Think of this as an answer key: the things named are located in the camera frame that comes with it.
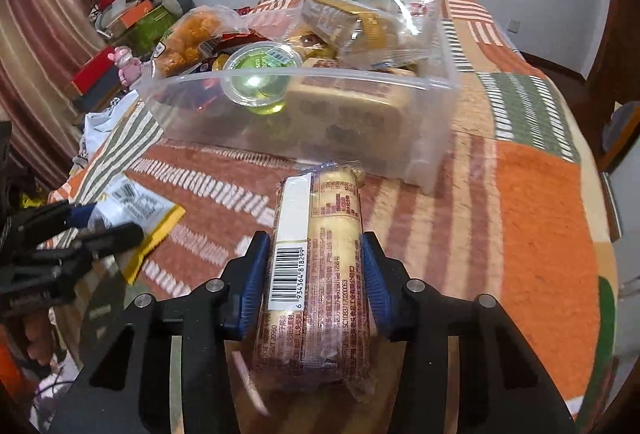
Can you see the long biscuit roll packet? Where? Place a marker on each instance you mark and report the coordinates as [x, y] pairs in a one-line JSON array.
[[320, 289]]

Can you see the wall socket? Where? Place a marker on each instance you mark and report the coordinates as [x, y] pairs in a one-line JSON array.
[[514, 24]]

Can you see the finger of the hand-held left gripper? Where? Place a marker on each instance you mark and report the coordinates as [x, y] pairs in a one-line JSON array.
[[75, 216], [112, 236]]

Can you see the striped curtain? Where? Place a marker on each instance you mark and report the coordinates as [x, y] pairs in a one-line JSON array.
[[40, 38]]

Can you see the green box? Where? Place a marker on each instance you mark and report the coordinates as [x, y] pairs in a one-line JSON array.
[[150, 29]]

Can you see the beige cake packet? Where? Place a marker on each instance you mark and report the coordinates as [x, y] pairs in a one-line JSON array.
[[350, 99]]

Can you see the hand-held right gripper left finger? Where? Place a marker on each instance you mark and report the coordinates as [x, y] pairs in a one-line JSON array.
[[252, 289]]

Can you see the orange box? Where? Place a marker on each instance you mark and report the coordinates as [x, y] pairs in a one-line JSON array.
[[134, 13]]

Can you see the striped patchwork blanket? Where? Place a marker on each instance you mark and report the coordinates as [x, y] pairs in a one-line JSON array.
[[540, 214]]

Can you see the white cloth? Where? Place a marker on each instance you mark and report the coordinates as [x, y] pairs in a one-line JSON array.
[[107, 123]]

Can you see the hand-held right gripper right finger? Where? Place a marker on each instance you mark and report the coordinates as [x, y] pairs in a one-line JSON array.
[[376, 294]]

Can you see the yellow white snack packet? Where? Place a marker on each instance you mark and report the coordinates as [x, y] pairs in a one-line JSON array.
[[150, 216]]

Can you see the person's left hand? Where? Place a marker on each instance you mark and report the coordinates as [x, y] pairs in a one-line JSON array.
[[41, 336]]

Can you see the orange puffed snack bag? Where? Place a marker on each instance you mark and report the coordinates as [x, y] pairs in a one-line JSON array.
[[195, 33]]

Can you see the wooden furniture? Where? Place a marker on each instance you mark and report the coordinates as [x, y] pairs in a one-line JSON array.
[[617, 38]]

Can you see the pink toy figure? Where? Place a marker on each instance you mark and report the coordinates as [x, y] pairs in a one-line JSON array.
[[127, 66]]

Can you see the green jelly cup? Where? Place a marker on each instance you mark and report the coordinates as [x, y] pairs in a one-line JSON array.
[[260, 83]]

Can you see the clear zip bag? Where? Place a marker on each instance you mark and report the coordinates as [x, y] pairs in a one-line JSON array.
[[400, 26]]

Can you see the clear plastic container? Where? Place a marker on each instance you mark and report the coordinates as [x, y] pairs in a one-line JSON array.
[[350, 148]]

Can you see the red box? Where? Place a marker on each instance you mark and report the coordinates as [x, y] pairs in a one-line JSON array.
[[92, 71]]

